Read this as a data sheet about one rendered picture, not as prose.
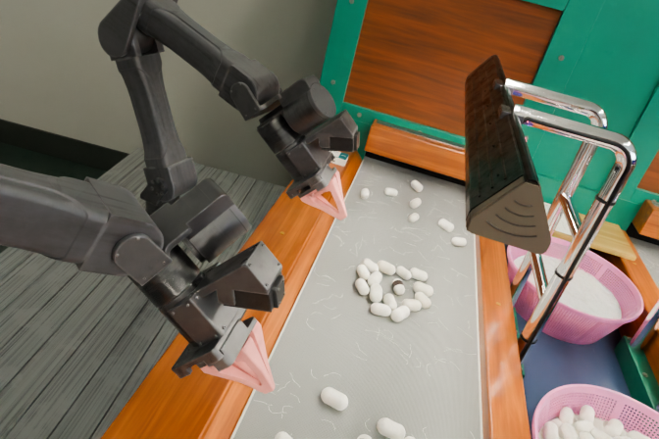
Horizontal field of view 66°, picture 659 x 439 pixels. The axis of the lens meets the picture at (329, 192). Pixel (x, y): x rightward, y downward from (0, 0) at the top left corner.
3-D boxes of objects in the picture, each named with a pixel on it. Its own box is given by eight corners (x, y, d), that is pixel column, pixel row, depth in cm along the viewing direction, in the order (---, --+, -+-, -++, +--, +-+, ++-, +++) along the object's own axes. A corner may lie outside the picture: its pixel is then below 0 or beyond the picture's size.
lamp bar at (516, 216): (464, 232, 50) (490, 168, 46) (464, 83, 104) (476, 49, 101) (544, 258, 49) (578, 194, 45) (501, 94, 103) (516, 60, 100)
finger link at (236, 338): (299, 365, 57) (246, 305, 55) (278, 417, 50) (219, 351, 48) (256, 383, 60) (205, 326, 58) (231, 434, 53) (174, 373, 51)
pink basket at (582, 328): (565, 372, 89) (589, 334, 85) (465, 276, 108) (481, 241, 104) (645, 340, 103) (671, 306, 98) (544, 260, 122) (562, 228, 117)
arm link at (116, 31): (289, 78, 81) (152, -25, 86) (259, 88, 74) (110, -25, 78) (260, 137, 88) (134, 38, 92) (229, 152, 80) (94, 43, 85)
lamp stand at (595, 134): (404, 353, 85) (505, 105, 64) (414, 283, 102) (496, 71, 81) (516, 392, 83) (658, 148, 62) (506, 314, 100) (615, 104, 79)
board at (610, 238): (488, 217, 116) (490, 212, 115) (485, 189, 129) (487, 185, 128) (634, 262, 112) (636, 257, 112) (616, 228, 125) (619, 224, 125)
